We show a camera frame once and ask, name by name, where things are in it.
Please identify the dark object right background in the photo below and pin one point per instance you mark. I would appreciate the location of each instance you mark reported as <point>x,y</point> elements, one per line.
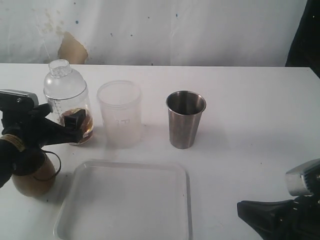
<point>305,48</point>

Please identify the stainless steel tumbler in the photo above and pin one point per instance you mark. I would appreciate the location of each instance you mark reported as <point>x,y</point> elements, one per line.
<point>185,109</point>

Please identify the coins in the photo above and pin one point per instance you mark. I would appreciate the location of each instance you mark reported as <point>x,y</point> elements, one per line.
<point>87,126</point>

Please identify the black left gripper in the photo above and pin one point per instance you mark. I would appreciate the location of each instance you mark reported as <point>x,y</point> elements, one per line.
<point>32,129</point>

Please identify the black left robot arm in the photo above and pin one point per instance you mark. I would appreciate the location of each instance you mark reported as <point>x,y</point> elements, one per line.
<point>11,161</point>

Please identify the brown wooden cup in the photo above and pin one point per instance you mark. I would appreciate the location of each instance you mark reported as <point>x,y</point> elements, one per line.
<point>36,177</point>

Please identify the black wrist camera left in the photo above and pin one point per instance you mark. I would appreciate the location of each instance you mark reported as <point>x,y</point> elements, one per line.
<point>17,100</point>

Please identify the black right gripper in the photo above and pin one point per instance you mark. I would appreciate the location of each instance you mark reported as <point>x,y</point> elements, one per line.
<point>294,219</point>

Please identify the clear graduated shaker cup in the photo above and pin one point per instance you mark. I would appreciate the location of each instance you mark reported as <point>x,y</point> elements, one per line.
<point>73,121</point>

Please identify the white plastic tray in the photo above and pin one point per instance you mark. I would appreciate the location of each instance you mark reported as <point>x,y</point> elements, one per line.
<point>126,201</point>

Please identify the clear shaker strainer lid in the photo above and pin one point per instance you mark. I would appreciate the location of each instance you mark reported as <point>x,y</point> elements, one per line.
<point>62,81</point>

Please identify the frosted plastic container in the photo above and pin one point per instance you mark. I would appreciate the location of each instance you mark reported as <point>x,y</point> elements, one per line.
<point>120,106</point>

